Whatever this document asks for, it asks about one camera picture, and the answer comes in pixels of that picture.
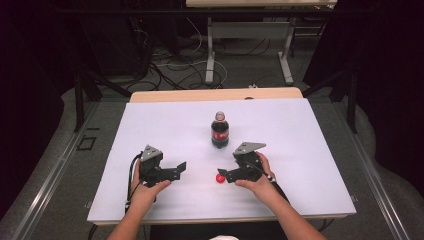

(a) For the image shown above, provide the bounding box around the black curtain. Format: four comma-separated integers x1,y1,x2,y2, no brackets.
0,0,83,221
301,0,424,193

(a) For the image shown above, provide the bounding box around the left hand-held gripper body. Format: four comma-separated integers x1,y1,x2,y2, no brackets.
138,144,164,188

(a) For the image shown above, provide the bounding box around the black metal stand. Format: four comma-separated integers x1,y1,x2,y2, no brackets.
301,64,360,135
73,68,133,133

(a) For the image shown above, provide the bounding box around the cola bottle with red label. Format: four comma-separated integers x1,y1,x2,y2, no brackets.
210,111,231,150

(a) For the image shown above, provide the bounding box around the white floor cable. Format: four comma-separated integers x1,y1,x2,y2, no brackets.
156,16,229,88

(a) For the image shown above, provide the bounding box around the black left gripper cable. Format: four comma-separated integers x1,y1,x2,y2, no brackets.
124,152,144,215

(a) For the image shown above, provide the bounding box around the white-legged desk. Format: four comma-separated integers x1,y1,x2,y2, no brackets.
185,0,338,86

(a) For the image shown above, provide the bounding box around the aluminium floor rail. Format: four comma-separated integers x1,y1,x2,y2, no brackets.
11,101,102,240
329,101,412,240

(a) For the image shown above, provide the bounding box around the tangle of black floor cables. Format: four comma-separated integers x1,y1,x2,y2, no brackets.
124,18,272,92

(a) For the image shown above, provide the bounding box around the black square floor hatch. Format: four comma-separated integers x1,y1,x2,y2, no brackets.
76,135,97,152

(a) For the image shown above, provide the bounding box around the person's right hand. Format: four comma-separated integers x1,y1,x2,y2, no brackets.
234,151,278,204

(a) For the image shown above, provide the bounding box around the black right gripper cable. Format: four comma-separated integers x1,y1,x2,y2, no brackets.
244,161,290,203

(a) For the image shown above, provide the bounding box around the person's left hand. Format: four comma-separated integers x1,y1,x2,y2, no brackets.
130,160,172,209

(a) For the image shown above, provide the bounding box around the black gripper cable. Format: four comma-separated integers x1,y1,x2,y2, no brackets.
124,152,144,215
244,161,290,203

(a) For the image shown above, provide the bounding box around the light wooden table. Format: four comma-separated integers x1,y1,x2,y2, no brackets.
94,86,348,226

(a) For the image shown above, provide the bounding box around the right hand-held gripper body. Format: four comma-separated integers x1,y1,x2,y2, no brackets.
232,142,267,183

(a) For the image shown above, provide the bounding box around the person's dark clothing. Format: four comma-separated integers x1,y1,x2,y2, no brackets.
149,221,295,240

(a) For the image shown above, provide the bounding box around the white table cover sheet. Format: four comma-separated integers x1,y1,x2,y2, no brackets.
86,97,357,224

